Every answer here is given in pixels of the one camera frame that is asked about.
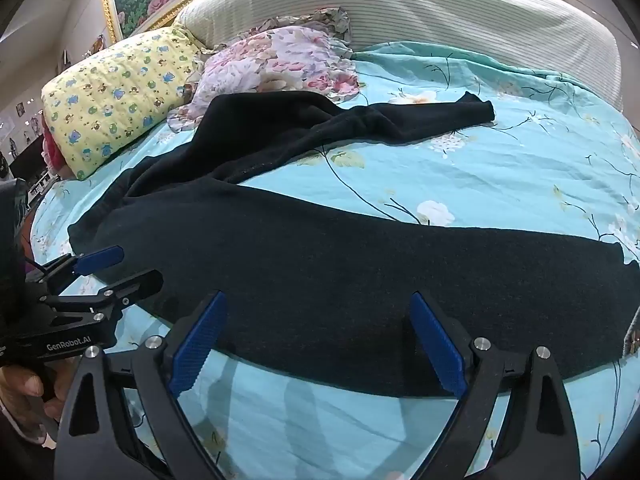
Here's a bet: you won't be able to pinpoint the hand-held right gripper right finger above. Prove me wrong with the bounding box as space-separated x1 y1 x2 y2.
409 291 596 480

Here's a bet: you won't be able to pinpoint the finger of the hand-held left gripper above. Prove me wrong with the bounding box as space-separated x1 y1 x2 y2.
37 268 165 322
27 245 126 295

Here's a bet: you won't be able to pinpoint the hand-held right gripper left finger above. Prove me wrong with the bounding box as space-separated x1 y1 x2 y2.
53 290 230 480

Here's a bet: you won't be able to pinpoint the black monitor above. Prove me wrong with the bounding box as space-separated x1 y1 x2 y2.
10 137 47 181

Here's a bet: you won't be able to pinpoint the pink floral ruffled pillow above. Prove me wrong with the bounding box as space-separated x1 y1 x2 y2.
166 7 362 133

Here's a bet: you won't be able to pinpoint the yellow cartoon print pillow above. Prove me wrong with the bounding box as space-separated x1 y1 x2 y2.
41 27 208 182

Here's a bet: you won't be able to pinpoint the teal floral bedsheet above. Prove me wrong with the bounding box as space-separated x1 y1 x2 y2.
27 40 640 480

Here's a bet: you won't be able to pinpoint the striped beige headboard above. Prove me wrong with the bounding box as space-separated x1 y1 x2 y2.
172 0 626 111

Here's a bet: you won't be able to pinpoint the black pants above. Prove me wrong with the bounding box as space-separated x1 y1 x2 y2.
67 91 633 398

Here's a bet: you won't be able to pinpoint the red cloth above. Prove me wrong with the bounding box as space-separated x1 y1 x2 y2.
42 122 67 170

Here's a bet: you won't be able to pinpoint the person's left hand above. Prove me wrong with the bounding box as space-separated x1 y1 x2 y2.
0 357 77 423

